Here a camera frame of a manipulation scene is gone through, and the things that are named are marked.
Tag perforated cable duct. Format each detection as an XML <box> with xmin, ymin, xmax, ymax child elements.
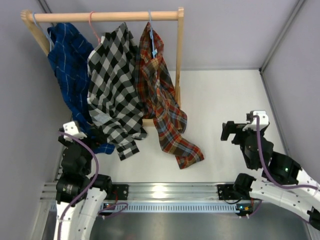
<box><xmin>98</xmin><ymin>202</ymin><xmax>243</xmax><ymax>214</ymax></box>

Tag pink hanger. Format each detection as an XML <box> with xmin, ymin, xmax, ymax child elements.
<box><xmin>88</xmin><ymin>11</ymin><xmax>101</xmax><ymax>44</ymax></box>

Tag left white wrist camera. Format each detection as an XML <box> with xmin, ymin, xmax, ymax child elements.
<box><xmin>62</xmin><ymin>121</ymin><xmax>87</xmax><ymax>140</ymax></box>

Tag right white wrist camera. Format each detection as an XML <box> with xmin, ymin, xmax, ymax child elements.
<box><xmin>242</xmin><ymin>110</ymin><xmax>270</xmax><ymax>131</ymax></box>

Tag black white checkered shirt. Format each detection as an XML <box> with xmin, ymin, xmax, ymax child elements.
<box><xmin>87</xmin><ymin>22</ymin><xmax>148</xmax><ymax>161</ymax></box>

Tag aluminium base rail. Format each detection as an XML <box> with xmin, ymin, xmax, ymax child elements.
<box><xmin>39</xmin><ymin>181</ymin><xmax>253</xmax><ymax>202</ymax></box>

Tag light blue hanger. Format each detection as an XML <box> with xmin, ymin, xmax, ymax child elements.
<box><xmin>32</xmin><ymin>12</ymin><xmax>54</xmax><ymax>52</ymax></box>
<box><xmin>148</xmin><ymin>10</ymin><xmax>158</xmax><ymax>59</ymax></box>

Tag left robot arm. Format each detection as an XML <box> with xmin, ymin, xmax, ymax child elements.
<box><xmin>54</xmin><ymin>121</ymin><xmax>113</xmax><ymax>240</ymax></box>

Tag red orange plaid shirt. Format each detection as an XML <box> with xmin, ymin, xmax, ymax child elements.
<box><xmin>134</xmin><ymin>22</ymin><xmax>205</xmax><ymax>169</ymax></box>

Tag wooden clothes rack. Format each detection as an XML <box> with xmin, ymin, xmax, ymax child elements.
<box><xmin>20</xmin><ymin>7</ymin><xmax>185</xmax><ymax>127</ymax></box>

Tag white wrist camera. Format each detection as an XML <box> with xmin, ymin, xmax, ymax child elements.
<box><xmin>242</xmin><ymin>110</ymin><xmax>270</xmax><ymax>131</ymax></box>
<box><xmin>62</xmin><ymin>121</ymin><xmax>87</xmax><ymax>140</ymax></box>

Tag blue plaid shirt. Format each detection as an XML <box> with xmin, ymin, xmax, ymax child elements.
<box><xmin>47</xmin><ymin>22</ymin><xmax>115</xmax><ymax>155</ymax></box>

